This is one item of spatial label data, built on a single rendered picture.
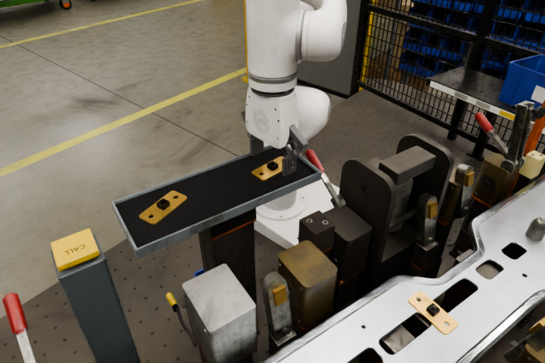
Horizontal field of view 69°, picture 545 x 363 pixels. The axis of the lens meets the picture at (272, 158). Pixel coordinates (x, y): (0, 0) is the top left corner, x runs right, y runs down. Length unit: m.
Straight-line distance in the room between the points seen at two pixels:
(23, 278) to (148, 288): 1.29
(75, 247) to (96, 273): 0.05
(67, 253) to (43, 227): 1.98
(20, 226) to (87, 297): 2.03
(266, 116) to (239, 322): 0.33
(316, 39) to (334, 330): 0.48
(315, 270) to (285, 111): 0.28
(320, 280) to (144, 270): 0.68
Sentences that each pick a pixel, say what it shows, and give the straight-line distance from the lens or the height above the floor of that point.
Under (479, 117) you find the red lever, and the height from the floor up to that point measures 1.14.
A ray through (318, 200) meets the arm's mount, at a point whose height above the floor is 0.74.
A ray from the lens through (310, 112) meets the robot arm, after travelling 1.07.
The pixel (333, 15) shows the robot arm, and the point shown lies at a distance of 0.64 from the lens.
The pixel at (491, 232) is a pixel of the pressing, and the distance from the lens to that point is 1.01.
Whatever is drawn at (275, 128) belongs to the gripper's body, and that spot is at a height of 1.28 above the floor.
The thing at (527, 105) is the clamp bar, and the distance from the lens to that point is 1.10.
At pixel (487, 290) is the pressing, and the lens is 0.88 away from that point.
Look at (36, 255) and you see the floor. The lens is 2.52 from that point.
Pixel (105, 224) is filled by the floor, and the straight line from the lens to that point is 2.55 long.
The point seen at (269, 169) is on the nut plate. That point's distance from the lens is 0.79.
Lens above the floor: 1.63
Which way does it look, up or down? 34 degrees down
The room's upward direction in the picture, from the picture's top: straight up
